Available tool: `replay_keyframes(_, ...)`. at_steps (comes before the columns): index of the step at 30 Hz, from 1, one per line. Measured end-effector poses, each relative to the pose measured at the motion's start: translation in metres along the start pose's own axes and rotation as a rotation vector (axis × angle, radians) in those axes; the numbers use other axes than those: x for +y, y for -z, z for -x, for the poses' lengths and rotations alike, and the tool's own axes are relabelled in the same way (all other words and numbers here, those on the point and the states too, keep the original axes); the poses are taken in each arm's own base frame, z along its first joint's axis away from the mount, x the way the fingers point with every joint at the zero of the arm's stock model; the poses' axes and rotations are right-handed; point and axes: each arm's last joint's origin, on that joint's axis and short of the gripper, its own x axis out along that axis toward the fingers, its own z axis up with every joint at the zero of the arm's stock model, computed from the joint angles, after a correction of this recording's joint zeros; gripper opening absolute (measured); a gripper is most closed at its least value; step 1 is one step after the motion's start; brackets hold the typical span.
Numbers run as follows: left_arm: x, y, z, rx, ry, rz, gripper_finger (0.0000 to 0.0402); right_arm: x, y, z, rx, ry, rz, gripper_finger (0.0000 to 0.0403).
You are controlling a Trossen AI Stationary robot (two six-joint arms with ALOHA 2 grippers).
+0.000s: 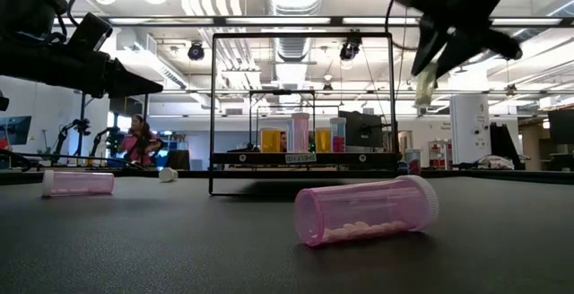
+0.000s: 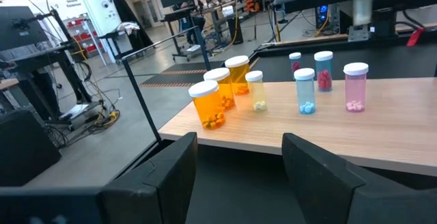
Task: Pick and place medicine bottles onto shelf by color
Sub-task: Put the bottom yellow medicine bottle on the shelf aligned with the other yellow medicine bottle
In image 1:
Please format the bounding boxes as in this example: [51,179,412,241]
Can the black monitor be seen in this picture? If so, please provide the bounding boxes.
[547,108,574,146]
[338,110,386,150]

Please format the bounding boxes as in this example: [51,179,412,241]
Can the black aluminium table frame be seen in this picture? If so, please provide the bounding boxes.
[0,168,574,186]

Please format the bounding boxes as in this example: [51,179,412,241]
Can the white crumpled cloth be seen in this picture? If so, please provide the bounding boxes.
[476,154,516,171]

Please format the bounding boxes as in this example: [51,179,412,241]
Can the white column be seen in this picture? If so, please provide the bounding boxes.
[449,93,491,166]

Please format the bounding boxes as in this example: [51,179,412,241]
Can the orange pill bottle white cap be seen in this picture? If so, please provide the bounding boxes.
[314,126,333,154]
[259,126,283,154]

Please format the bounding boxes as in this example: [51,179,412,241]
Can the blue pill bottle white cap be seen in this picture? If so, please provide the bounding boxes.
[284,118,294,154]

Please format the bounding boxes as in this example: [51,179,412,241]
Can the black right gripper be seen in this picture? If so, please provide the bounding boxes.
[392,0,525,80]

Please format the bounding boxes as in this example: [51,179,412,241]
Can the black ceiling light rail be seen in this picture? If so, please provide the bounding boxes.
[100,14,566,29]

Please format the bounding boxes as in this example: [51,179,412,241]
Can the blue screen monitor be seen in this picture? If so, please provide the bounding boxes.
[0,115,33,147]

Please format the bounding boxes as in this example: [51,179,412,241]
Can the black table mat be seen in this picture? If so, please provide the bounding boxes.
[0,176,574,294]

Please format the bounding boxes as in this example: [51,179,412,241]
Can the wooden shelf black metal frame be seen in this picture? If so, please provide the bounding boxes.
[208,32,399,197]

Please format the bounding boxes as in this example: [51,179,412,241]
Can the white rack red items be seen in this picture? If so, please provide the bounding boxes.
[428,139,452,169]

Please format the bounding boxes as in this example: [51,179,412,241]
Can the pink pill bottle white cap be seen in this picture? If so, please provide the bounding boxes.
[41,169,116,199]
[293,175,439,248]
[291,112,311,154]

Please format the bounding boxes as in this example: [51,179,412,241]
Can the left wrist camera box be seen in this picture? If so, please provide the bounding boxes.
[66,11,114,56]

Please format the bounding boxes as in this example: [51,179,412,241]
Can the black metal workstation frame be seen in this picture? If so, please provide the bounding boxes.
[74,87,150,169]

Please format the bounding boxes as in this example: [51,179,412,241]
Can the yellow-green pill bottle white cap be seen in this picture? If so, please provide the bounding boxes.
[414,60,439,109]

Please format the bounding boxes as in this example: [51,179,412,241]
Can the blue pill bottle red pills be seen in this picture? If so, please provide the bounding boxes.
[329,117,348,154]

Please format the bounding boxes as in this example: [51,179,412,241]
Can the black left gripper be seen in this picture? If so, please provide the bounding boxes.
[0,45,164,99]

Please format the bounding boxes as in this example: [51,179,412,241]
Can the black ceiling spotlight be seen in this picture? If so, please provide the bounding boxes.
[187,40,206,62]
[339,36,363,62]

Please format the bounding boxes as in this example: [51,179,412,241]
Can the black angled stand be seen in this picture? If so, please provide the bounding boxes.
[489,122,524,170]

